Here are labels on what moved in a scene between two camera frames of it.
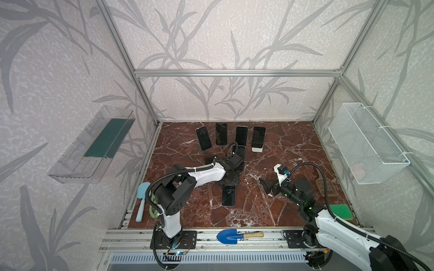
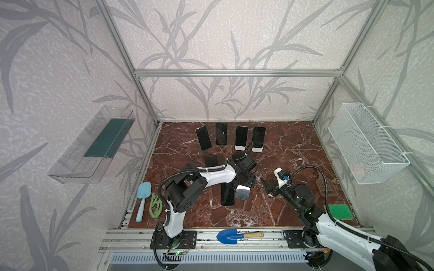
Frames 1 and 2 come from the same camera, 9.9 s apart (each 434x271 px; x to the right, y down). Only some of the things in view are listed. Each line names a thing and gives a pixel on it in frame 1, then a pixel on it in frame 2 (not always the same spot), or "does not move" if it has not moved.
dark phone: (258, 137) does not move
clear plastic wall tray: (86, 159) does not move
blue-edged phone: (240, 151) -> (242, 192)
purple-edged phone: (229, 195) does not move
